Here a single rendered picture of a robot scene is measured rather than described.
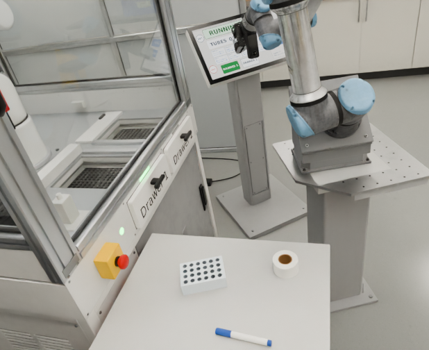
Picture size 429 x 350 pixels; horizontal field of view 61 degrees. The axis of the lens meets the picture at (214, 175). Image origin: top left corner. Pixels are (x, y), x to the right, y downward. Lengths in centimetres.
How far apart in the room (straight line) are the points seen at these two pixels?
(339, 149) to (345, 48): 279
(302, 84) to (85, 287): 83
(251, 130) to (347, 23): 218
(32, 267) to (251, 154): 154
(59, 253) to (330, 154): 97
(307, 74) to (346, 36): 298
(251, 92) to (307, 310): 135
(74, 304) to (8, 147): 43
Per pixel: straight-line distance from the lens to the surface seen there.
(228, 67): 188
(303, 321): 98
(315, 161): 141
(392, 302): 201
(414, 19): 420
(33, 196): 86
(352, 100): 121
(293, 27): 111
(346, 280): 186
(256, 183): 235
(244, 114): 209
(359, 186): 137
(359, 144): 143
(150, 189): 126
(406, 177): 144
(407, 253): 223
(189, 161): 169
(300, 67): 114
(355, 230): 165
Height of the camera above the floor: 158
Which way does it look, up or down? 33 degrees down
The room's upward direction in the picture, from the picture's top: 11 degrees counter-clockwise
